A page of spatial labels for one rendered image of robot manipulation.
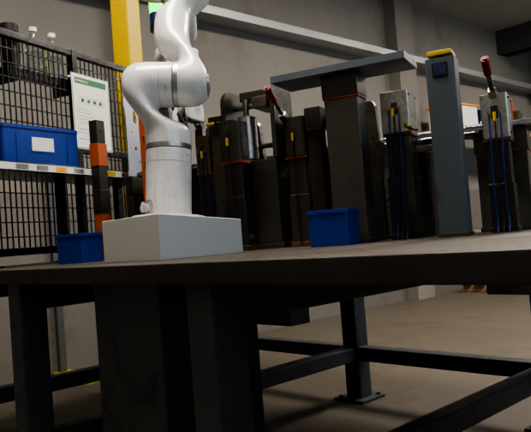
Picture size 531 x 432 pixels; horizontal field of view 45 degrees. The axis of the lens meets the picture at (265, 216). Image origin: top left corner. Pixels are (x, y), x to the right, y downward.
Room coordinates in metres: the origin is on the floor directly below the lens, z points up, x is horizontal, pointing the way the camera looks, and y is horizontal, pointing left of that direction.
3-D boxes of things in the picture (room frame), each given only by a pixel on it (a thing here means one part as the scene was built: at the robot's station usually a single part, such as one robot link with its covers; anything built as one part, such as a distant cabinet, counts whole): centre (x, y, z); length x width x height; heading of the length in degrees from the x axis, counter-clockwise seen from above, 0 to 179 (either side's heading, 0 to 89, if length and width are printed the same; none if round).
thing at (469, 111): (6.59, -2.00, 1.80); 0.44 x 0.36 x 0.24; 134
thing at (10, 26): (2.41, 0.91, 1.52); 0.07 x 0.07 x 0.18
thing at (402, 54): (1.71, -0.24, 1.16); 0.37 x 0.14 x 0.02; 64
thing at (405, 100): (1.81, -0.39, 0.90); 0.13 x 0.08 x 0.41; 154
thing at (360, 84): (1.71, -0.24, 0.92); 0.10 x 0.08 x 0.45; 64
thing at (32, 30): (2.52, 0.86, 1.53); 0.07 x 0.07 x 0.20
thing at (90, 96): (2.66, 0.69, 1.30); 0.23 x 0.02 x 0.31; 154
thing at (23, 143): (2.19, 0.79, 1.09); 0.30 x 0.17 x 0.13; 146
